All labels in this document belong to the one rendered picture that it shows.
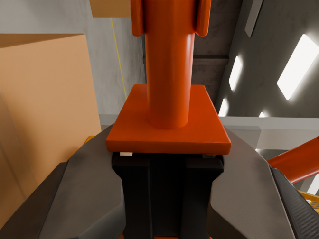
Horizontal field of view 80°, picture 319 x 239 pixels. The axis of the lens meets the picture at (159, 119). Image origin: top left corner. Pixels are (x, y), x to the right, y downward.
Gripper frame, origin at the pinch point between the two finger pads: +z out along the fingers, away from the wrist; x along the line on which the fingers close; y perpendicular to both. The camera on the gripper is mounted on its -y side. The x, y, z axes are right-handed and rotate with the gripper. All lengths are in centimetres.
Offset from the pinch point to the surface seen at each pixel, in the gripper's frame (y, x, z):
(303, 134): 59, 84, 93
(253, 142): 62, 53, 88
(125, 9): -11, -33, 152
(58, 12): -10, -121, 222
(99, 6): -13, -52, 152
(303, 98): 144, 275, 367
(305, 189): 201, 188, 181
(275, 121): 55, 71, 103
